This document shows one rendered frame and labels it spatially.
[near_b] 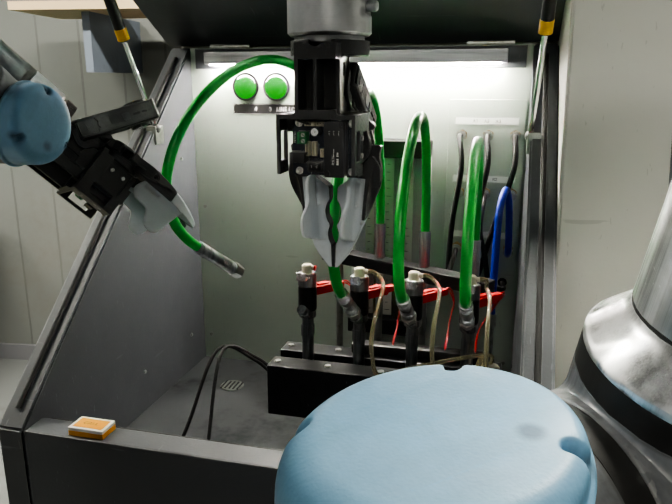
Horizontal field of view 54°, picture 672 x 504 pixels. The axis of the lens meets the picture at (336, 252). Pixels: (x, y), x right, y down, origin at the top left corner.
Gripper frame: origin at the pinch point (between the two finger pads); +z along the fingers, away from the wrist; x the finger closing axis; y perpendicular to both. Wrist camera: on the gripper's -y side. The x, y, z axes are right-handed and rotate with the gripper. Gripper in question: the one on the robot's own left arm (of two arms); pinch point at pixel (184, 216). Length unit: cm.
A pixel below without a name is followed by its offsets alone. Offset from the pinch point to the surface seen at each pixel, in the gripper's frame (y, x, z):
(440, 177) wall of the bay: -37, 1, 34
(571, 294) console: -16, 31, 40
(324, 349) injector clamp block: 1.0, -2.3, 32.0
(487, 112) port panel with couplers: -46, 9, 30
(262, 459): 21.8, 12.4, 21.0
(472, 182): -16.1, 29.4, 16.7
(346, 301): -0.5, 13.6, 20.0
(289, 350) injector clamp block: 3.7, -5.6, 28.4
